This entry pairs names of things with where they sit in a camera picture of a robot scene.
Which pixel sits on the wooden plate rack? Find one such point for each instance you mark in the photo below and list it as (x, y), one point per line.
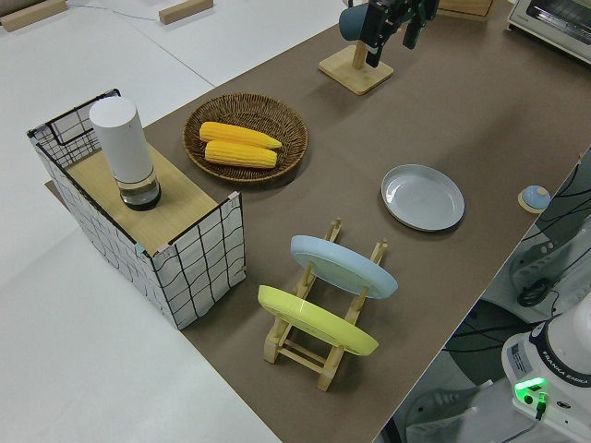
(300, 357)

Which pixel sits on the gray plate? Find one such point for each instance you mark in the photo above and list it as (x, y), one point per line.
(422, 198)

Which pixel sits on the white toaster oven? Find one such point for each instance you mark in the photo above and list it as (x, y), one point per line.
(554, 23)

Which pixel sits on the wooden shelf board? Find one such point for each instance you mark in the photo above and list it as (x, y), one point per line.
(175, 207)

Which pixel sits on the wooden mug tree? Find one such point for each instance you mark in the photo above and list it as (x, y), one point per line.
(355, 76)

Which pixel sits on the white cylinder with dark base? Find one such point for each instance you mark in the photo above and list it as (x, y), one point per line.
(122, 143)

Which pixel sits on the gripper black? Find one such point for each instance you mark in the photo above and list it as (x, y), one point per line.
(401, 7)

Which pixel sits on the wooden drawer cabinet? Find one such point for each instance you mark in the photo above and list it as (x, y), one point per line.
(466, 7)

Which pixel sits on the dark teal mug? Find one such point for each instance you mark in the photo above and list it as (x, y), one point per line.
(351, 23)

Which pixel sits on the light blue plate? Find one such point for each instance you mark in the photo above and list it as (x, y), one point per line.
(344, 265)

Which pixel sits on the brown table mat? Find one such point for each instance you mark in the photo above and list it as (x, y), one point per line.
(415, 115)

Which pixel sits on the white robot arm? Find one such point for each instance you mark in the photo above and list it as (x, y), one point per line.
(561, 341)

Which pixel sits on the yellow corn cob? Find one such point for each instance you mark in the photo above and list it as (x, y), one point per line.
(237, 135)
(240, 155)

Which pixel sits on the light wooden block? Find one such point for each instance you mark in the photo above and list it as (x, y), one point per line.
(184, 11)
(32, 16)

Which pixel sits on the yellow plate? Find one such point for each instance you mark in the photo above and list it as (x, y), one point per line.
(318, 320)

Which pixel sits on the brown wicker basket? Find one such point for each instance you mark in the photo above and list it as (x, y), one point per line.
(286, 124)

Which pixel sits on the blue bell with wooden base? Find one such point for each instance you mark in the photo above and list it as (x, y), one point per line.
(533, 197)

